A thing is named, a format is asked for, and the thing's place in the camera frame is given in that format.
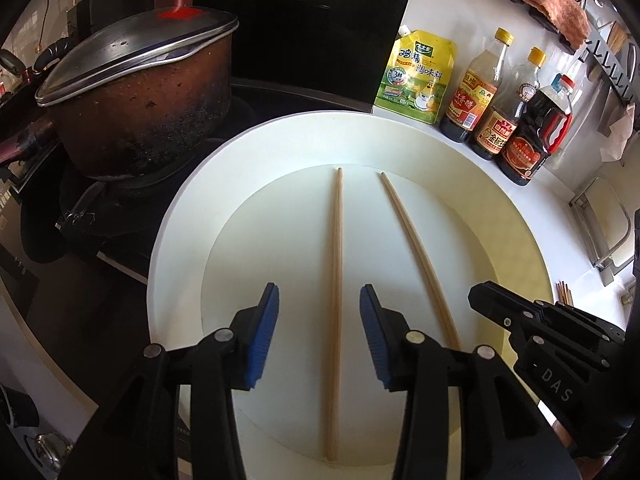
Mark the yellow cap vinegar bottle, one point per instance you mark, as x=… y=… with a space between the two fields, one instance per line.
x=477 y=89

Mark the beige hanging rag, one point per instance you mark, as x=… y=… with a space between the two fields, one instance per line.
x=620 y=133

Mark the steel pot lid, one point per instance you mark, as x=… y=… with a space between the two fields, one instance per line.
x=145 y=40

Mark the black wall hook rail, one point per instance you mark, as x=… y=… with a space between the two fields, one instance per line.
x=614 y=52

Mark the white plastic basin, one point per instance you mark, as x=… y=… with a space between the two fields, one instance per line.
x=259 y=210

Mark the large red handle soy bottle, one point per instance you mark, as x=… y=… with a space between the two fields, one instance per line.
x=540 y=132

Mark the yellow cap soy bottle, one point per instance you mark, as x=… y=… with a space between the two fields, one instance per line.
x=508 y=106

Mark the black gas stove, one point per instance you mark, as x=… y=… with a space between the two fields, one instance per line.
x=75 y=254

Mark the brown cooking pot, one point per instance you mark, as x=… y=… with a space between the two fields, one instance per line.
x=139 y=123

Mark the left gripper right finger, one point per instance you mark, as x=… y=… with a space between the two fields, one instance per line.
x=409 y=361

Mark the steel cutting board rack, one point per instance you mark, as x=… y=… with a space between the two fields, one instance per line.
x=606 y=227

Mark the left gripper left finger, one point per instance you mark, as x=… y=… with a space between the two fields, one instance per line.
x=231 y=358

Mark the yellow green seasoning pouch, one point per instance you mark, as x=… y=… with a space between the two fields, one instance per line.
x=416 y=76

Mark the wooden chopstick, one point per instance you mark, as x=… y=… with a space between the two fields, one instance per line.
x=333 y=369
x=432 y=283

